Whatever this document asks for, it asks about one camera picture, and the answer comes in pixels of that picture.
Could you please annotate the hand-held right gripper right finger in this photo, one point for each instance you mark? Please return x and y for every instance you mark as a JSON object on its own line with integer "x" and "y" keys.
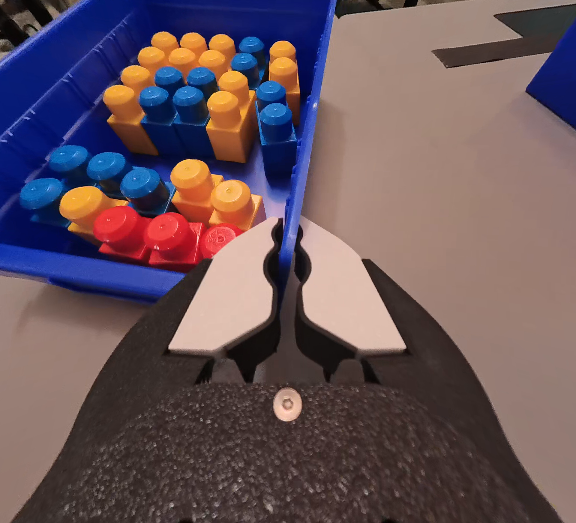
{"x": 346, "y": 302}

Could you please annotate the pile of assorted mega blocks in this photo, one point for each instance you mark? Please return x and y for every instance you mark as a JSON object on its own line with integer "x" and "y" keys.
{"x": 225, "y": 127}

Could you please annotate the blue plastic storage bin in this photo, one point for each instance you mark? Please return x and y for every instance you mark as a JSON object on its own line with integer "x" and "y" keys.
{"x": 225, "y": 1}
{"x": 558, "y": 82}

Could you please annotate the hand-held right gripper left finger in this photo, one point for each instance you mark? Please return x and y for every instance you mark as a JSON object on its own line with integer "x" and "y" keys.
{"x": 225, "y": 298}

